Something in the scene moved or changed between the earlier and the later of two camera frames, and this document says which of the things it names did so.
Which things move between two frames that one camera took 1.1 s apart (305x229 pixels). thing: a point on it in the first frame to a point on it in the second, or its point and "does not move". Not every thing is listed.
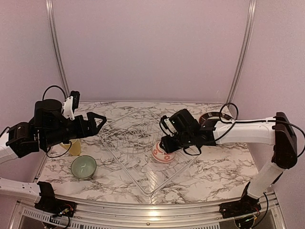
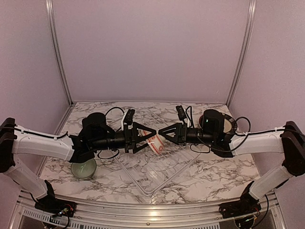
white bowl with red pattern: [160, 155] to [155, 141]
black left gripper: [82, 132] to [132, 137]
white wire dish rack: [131, 140] does not move
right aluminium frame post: [249, 22] does not move
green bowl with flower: [83, 167] does not move
